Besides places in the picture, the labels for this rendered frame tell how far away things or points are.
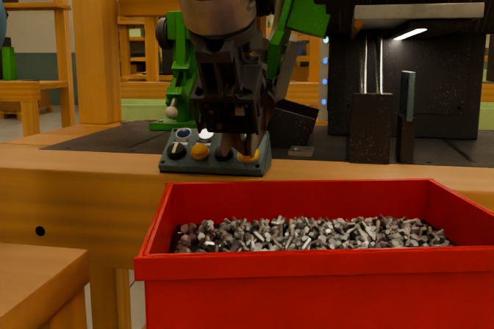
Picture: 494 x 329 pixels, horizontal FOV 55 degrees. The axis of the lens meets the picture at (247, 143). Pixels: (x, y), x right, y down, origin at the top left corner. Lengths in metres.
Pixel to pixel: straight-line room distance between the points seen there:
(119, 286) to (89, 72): 0.65
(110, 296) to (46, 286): 1.05
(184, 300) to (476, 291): 0.22
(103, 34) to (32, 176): 0.68
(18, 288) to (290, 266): 0.26
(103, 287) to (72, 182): 0.84
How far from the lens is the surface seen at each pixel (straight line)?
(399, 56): 1.01
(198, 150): 0.66
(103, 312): 1.59
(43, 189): 0.77
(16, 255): 0.58
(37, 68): 12.53
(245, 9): 0.47
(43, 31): 12.44
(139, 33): 10.79
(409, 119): 0.76
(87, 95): 1.40
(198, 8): 0.46
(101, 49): 1.37
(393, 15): 0.67
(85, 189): 0.73
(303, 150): 0.83
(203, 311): 0.37
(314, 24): 0.85
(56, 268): 0.53
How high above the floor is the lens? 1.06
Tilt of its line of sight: 10 degrees down
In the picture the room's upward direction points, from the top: straight up
